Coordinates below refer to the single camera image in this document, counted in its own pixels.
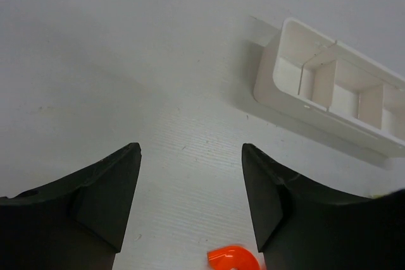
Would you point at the orange round lego piece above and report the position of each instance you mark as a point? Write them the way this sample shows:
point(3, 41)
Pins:
point(232, 257)

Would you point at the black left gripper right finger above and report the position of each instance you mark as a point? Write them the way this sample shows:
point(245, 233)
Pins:
point(301, 224)

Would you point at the white divided sorting tray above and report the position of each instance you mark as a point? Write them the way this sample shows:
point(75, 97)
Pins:
point(329, 85)

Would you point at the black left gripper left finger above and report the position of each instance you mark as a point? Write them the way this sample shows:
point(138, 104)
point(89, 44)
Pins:
point(76, 222)

